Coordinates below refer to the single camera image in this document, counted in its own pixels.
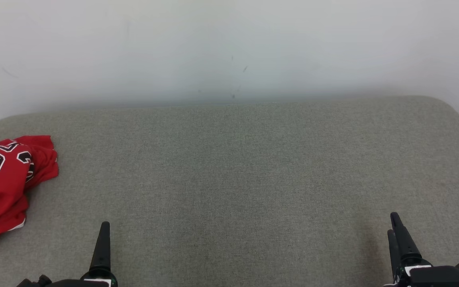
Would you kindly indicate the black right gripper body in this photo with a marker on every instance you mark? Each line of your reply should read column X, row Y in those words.
column 440, row 277

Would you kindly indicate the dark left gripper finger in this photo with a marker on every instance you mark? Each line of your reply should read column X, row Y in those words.
column 102, row 251

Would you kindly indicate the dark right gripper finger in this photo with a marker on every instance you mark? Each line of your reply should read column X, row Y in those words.
column 407, row 245
column 394, row 251

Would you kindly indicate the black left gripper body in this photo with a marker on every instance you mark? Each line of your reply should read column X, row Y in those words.
column 98, row 281

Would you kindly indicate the red Bulls 23 jersey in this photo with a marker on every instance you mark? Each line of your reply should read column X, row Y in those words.
column 6, row 167

